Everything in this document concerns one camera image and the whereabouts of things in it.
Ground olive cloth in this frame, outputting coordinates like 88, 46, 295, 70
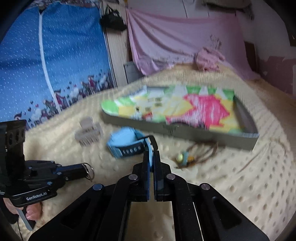
203, 0, 255, 14

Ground pink hanging sheet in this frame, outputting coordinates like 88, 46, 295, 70
126, 7, 262, 80

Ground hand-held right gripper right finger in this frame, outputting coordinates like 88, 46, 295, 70
153, 150, 269, 241

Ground yellow dotted blanket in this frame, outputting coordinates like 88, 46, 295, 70
23, 62, 296, 241

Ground blue dotted wardrobe cover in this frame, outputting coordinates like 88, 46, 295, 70
0, 1, 116, 130

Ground brown board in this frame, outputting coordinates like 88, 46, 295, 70
244, 41, 258, 73

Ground metal key rings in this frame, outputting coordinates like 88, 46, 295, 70
81, 163, 95, 181

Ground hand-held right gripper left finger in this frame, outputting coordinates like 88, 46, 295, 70
28, 137, 154, 241

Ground blue smartwatch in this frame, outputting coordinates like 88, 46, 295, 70
106, 127, 154, 159

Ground brown cord bead necklace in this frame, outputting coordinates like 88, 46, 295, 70
172, 141, 219, 169

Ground cardboard tray box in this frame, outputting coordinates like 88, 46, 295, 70
101, 85, 260, 151

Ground beige hair claw clip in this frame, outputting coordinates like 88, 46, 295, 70
74, 117, 104, 147

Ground grey drawer unit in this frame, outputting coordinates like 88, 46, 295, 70
123, 61, 144, 85

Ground wooden cabinet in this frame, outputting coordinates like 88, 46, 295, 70
102, 23, 137, 88

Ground air conditioner cord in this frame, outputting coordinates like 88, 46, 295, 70
181, 0, 189, 18

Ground person's left hand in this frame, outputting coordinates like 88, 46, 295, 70
3, 198, 43, 221

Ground pink crumpled towel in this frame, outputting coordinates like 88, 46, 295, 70
194, 46, 225, 72

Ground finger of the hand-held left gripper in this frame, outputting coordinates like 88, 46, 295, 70
54, 163, 89, 174
50, 171, 89, 184

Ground black bag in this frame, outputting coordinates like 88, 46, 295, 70
99, 5, 127, 32

